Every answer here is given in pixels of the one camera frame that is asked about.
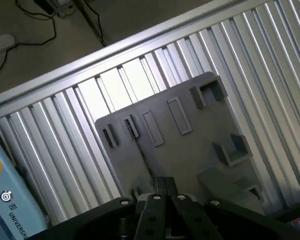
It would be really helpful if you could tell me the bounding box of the grey parts rack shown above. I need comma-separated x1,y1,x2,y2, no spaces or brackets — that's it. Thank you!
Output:
94,71,267,216

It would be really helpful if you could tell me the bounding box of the Universal Robots teach pendant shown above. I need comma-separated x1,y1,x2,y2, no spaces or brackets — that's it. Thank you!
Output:
0,126,49,240

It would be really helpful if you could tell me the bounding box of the dark metal desk leg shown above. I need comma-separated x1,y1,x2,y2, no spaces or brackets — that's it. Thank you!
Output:
72,0,104,39

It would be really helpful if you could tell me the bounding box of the white plug adapter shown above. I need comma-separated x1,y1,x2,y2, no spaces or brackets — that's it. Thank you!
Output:
55,0,75,18

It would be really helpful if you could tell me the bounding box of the black power strip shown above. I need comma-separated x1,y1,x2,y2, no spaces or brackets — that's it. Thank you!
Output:
33,0,56,15

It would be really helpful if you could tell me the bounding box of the thin black floor cable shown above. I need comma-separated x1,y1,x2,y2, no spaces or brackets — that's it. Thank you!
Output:
84,0,108,48

